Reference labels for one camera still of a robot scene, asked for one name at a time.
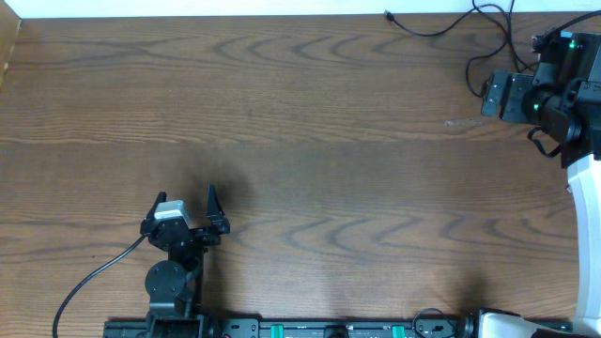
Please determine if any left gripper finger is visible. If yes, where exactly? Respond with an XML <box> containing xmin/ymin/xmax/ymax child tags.
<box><xmin>140</xmin><ymin>192</ymin><xmax>167</xmax><ymax>236</ymax></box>
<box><xmin>206</xmin><ymin>184</ymin><xmax>230</xmax><ymax>235</ymax></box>

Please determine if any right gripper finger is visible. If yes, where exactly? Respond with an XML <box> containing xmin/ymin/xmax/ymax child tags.
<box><xmin>485</xmin><ymin>71</ymin><xmax>513</xmax><ymax>101</ymax></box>
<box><xmin>481</xmin><ymin>91</ymin><xmax>502</xmax><ymax>117</ymax></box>

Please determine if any black USB cable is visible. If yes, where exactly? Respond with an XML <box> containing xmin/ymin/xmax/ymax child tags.
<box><xmin>383</xmin><ymin>0</ymin><xmax>539</xmax><ymax>99</ymax></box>

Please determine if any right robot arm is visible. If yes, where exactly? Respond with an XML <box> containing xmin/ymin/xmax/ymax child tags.
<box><xmin>457</xmin><ymin>28</ymin><xmax>600</xmax><ymax>337</ymax></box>

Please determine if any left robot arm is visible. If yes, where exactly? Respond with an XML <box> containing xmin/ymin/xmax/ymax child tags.
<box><xmin>140</xmin><ymin>185</ymin><xmax>230</xmax><ymax>338</ymax></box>

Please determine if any left black camera cable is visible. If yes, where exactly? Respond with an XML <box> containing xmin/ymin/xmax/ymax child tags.
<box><xmin>52</xmin><ymin>234</ymin><xmax>147</xmax><ymax>338</ymax></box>

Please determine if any black camera cable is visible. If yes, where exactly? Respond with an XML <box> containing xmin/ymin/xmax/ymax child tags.
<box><xmin>530</xmin><ymin>8</ymin><xmax>601</xmax><ymax>53</ymax></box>
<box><xmin>52</xmin><ymin>234</ymin><xmax>147</xmax><ymax>338</ymax></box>

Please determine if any right black camera cable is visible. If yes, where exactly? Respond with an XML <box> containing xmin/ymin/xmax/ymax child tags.
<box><xmin>530</xmin><ymin>8</ymin><xmax>601</xmax><ymax>53</ymax></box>

